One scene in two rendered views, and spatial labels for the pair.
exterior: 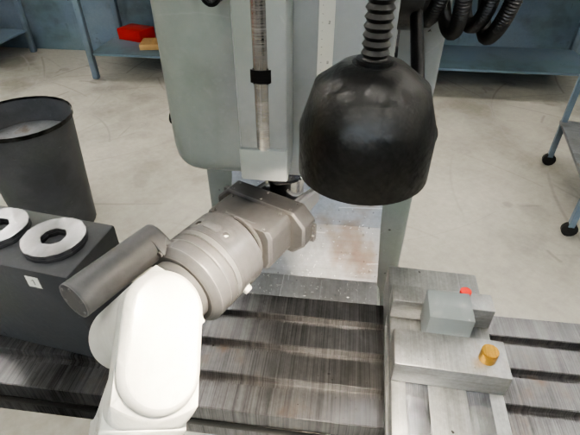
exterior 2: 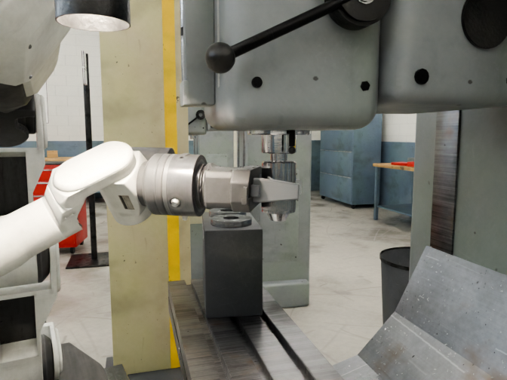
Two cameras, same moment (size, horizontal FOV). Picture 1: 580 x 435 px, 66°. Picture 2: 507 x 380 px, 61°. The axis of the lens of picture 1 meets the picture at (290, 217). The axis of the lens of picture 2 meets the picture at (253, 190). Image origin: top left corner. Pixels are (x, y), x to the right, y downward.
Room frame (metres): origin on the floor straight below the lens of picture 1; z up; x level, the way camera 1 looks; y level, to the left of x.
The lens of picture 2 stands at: (0.19, -0.53, 1.30)
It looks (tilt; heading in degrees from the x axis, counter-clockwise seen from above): 7 degrees down; 68
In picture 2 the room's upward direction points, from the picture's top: straight up
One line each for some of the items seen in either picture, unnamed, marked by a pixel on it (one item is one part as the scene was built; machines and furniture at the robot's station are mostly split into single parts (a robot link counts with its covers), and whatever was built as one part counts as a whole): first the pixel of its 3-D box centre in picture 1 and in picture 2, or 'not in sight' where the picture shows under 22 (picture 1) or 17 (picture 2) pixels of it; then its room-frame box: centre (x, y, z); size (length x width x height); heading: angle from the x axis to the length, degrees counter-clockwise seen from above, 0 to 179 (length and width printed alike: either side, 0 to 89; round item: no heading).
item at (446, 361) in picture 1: (447, 361); not in sight; (0.37, -0.22, 1.02); 0.15 x 0.06 x 0.04; 81
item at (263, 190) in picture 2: (306, 206); (275, 191); (0.43, -0.02, 1.23); 0.06 x 0.02 x 0.03; 148
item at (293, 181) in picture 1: (285, 175); (278, 164); (0.45, 0.01, 1.26); 0.05 x 0.05 x 0.01
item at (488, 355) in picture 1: (488, 355); not in sight; (0.36, -0.26, 1.04); 0.02 x 0.02 x 0.02
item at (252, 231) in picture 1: (240, 239); (213, 188); (0.37, 0.05, 1.23); 0.13 x 0.12 x 0.10; 58
